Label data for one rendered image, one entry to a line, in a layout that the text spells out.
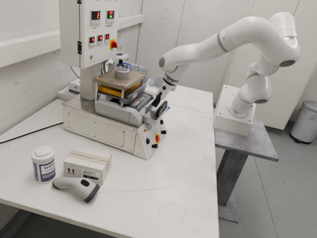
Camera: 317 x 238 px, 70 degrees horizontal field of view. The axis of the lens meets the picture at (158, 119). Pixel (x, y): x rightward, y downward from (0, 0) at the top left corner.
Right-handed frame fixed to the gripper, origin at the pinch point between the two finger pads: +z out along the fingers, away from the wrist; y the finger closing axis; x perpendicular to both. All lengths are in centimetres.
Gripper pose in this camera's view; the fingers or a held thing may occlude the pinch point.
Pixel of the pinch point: (155, 103)
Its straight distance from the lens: 124.0
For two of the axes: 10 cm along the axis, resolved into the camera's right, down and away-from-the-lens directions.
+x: -8.2, -5.7, 0.3
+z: -4.7, 7.1, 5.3
